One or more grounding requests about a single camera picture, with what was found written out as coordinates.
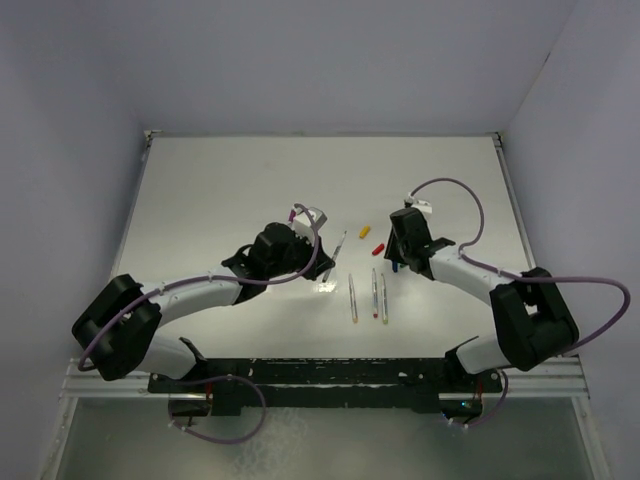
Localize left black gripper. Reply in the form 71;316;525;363
266;229;333;281

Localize blue-end marker pen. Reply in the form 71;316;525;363
322;230;348;283

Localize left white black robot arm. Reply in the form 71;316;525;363
72;223;335;392

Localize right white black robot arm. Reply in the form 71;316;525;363
385;207;579;391

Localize yellow pen cap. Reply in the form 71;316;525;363
359;225;371;239

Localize red-end marker pen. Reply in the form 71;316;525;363
371;268;379;319

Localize green-end marker pen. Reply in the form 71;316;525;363
380;273;389;325

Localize yellow-end marker pen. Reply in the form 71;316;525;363
348;273;359;324

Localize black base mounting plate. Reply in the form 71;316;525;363
148;358;503;416

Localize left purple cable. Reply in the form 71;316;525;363
75;202;321;372

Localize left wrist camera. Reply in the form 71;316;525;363
289;207;327;240

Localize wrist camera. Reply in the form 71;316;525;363
289;207;327;240
404;193;433;220

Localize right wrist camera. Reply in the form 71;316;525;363
404;193;433;220

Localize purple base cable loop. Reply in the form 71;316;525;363
167;375;267;443

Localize aluminium extrusion rail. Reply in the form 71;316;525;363
58;357;156;399

